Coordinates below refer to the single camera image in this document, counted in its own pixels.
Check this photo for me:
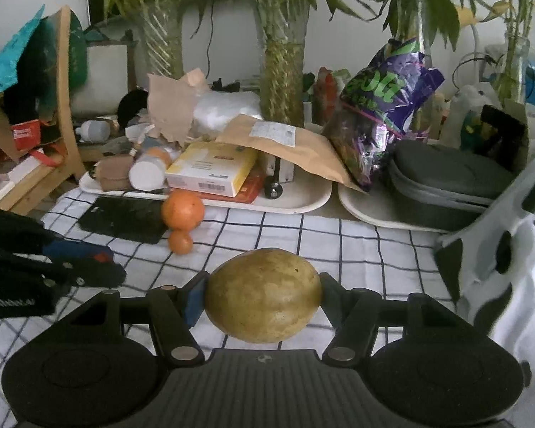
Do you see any red flat packet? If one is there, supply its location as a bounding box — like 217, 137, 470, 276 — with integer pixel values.
236, 172, 268, 203

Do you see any brown paper envelope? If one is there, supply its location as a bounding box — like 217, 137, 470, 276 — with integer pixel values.
215, 114, 366, 193

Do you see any small orange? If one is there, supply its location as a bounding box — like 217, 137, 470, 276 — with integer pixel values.
168, 229, 194, 255

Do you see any white plastic bottle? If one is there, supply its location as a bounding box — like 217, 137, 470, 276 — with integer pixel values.
75, 119, 112, 142

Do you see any black round object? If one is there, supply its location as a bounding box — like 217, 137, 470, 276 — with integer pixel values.
117, 89, 149, 126

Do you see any purple snack bag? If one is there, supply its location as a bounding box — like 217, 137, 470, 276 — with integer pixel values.
323, 38, 445, 192

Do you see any torn brown paper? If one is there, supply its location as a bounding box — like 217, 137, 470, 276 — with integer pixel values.
148, 68, 210, 146

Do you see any wooden chair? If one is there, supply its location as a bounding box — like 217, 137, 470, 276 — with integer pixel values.
0, 5, 86, 215

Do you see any yellow cardboard box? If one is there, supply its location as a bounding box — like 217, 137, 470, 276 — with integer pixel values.
165, 141, 258, 198

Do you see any white plastic bag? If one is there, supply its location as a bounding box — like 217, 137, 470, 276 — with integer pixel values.
193, 90, 264, 137

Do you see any white tray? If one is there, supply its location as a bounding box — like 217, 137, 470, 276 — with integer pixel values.
338, 178, 455, 233
79, 170, 333, 214

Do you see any white cylinder container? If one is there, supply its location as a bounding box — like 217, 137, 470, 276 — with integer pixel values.
128, 147, 170, 190

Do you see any cow-print blanket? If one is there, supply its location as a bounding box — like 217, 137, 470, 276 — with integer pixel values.
433, 154, 535, 397

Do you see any large orange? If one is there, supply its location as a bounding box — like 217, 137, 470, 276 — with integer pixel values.
161, 189, 205, 231

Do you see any dark green cloth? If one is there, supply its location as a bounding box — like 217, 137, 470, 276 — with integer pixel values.
40, 11, 90, 94

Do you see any glass vase with plant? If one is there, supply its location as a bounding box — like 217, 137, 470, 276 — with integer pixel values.
82, 0, 215, 78
232, 0, 335, 128

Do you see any dark open box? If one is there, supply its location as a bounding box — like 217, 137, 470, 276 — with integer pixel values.
461, 105, 529, 174

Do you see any teal cloth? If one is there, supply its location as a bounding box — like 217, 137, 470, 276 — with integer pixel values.
0, 5, 45, 99

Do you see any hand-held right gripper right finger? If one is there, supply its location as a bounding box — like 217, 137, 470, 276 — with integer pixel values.
320, 271, 478, 363

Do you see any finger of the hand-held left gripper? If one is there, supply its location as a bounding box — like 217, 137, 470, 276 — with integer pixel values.
38, 231, 114, 265
47, 259, 128, 290

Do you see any black tablet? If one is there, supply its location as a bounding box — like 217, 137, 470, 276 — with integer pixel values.
78, 195, 168, 245

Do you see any yellow-green round fruit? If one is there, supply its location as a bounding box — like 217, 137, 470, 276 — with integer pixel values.
204, 248, 323, 344

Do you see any white bin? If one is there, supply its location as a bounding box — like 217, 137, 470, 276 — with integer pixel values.
73, 40, 137, 117

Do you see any grey zip case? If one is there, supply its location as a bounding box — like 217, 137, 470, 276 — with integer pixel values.
381, 140, 515, 233

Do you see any glass bottle with bamboo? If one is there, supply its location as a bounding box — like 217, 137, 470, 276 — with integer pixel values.
455, 0, 535, 103

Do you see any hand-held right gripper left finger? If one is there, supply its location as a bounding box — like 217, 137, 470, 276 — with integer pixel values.
53, 271, 211, 366

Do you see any small brown cardboard box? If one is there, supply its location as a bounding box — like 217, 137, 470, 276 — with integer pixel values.
93, 155, 134, 192

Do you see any checkered bedsheet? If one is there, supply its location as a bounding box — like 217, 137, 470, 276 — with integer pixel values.
0, 187, 473, 428

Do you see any red box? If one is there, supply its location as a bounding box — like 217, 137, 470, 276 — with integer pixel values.
11, 120, 43, 151

